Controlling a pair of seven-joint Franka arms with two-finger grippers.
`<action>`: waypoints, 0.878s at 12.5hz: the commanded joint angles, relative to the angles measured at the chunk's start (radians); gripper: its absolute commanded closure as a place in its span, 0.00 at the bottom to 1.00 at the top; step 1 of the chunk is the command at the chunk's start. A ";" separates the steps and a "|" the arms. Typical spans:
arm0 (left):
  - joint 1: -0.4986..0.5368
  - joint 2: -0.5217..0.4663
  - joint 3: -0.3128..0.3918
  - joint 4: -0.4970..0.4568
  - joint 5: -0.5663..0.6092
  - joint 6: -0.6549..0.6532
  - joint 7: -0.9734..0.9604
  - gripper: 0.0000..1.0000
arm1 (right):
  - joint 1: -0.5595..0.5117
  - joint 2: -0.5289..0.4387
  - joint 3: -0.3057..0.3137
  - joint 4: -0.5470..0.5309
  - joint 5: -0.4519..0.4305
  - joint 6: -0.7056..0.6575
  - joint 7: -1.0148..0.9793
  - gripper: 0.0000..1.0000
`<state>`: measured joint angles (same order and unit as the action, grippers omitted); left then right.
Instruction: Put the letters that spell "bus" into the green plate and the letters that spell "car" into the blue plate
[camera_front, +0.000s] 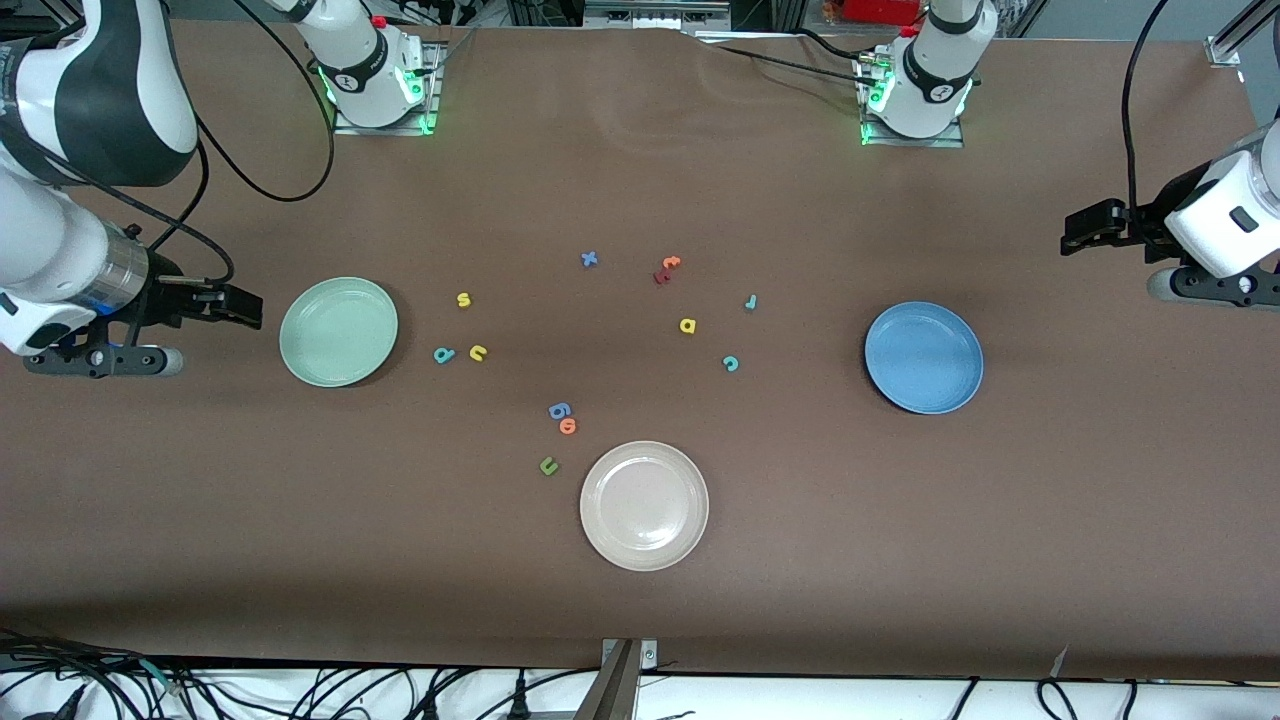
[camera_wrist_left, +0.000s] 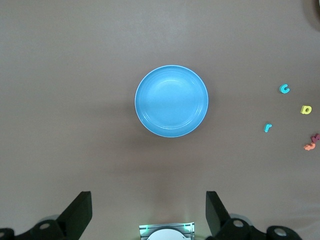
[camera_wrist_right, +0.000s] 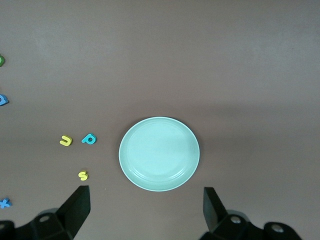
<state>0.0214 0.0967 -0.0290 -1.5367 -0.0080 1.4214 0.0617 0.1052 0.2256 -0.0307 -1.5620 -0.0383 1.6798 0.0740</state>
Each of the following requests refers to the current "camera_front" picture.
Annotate pale green plate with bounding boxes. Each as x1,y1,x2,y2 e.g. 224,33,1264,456
279,277,400,389

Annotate blue plate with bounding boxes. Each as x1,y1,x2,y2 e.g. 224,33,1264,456
864,301,985,415

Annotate red box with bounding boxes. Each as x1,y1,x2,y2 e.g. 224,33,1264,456
840,0,926,26

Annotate brown table cover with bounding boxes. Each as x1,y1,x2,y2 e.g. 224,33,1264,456
0,18,1280,681

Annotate beige plate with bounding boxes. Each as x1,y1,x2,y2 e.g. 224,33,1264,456
579,440,710,572

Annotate grey metal box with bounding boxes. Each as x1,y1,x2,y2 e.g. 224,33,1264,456
583,0,731,29

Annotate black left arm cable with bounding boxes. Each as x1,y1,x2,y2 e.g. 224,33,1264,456
1121,0,1173,236

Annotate aluminium frame profile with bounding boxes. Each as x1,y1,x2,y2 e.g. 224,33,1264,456
1205,0,1280,69

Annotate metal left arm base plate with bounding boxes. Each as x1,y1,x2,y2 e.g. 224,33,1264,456
858,50,967,149

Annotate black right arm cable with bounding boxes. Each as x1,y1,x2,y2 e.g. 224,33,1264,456
40,0,337,286

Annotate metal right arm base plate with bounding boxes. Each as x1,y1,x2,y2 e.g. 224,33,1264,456
333,42,443,137

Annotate black cable to arm base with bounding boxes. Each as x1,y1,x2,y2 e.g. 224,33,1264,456
690,28,881,86

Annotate black floor cable tangle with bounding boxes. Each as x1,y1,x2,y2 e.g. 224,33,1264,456
0,625,601,720

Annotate looped black floor cable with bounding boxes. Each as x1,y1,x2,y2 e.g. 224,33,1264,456
1035,676,1081,720

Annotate small metal bracket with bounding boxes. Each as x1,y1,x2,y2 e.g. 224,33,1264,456
600,638,659,673

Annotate aluminium post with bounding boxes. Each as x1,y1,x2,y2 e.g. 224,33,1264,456
572,640,641,720

